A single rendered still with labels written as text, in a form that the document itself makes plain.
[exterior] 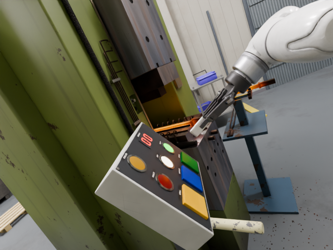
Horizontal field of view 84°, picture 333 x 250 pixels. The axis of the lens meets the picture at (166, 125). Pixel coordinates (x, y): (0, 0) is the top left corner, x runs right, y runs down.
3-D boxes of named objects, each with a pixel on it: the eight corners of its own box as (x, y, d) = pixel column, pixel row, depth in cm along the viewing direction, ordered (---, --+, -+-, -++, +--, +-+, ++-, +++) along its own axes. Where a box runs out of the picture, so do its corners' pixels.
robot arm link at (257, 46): (236, 50, 59) (253, 47, 47) (273, 5, 55) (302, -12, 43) (260, 71, 61) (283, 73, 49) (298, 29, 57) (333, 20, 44)
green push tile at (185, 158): (197, 162, 71) (181, 150, 70) (199, 172, 64) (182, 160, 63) (194, 165, 72) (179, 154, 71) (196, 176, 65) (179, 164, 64)
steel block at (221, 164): (233, 170, 139) (214, 117, 127) (223, 211, 109) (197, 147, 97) (172, 173, 170) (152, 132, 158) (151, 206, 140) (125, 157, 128)
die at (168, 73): (179, 77, 110) (173, 61, 107) (164, 86, 94) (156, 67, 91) (130, 96, 133) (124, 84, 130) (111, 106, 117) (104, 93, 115)
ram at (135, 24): (181, 57, 118) (155, -10, 107) (151, 69, 87) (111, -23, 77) (135, 80, 141) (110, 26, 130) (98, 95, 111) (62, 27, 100)
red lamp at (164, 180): (176, 182, 48) (170, 168, 47) (169, 195, 45) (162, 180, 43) (167, 182, 50) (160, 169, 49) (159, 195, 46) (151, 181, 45)
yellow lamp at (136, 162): (150, 164, 47) (142, 150, 46) (140, 176, 43) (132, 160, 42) (141, 165, 49) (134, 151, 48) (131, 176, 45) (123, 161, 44)
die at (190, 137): (199, 129, 119) (195, 117, 117) (189, 145, 103) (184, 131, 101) (150, 139, 142) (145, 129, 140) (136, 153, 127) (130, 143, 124)
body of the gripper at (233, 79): (256, 86, 53) (234, 110, 56) (246, 83, 61) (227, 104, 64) (237, 69, 52) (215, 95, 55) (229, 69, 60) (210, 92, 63)
